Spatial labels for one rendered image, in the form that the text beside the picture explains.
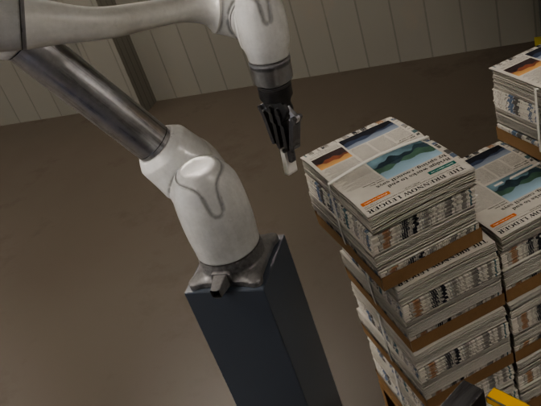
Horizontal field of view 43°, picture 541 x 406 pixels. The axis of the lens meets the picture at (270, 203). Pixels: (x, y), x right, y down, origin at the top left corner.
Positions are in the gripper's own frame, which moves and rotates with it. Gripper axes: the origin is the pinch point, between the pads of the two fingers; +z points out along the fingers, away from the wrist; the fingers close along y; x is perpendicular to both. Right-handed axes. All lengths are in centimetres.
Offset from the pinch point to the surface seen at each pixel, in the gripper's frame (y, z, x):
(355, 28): 209, 91, -236
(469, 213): -30.0, 20.2, -27.6
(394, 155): -10.2, 8.6, -24.8
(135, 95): 334, 121, -123
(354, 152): 0.4, 9.6, -21.6
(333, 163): 1.8, 10.0, -15.2
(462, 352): -32, 61, -21
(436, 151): -19.0, 7.5, -30.3
